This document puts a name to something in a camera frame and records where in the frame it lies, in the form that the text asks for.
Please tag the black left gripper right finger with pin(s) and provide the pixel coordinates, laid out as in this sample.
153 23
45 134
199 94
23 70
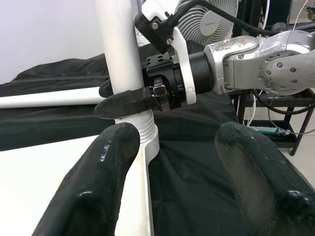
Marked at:
265 184

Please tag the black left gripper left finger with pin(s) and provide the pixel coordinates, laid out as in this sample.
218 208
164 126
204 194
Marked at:
93 184

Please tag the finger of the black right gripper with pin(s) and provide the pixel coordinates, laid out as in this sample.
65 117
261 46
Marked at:
105 88
123 104

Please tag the white plastic table leg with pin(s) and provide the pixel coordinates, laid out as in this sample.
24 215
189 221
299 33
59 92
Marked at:
49 97
118 49

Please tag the white plastic children table top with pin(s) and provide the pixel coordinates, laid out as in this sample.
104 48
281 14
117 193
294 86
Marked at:
29 172

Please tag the green white power strip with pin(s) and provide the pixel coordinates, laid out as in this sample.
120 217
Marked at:
270 131

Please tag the black metal rack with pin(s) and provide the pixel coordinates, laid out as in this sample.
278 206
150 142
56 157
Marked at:
299 137

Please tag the white round fan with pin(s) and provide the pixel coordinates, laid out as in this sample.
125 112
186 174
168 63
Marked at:
211 24

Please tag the black table cloth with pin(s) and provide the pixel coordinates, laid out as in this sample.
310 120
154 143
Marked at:
192 159

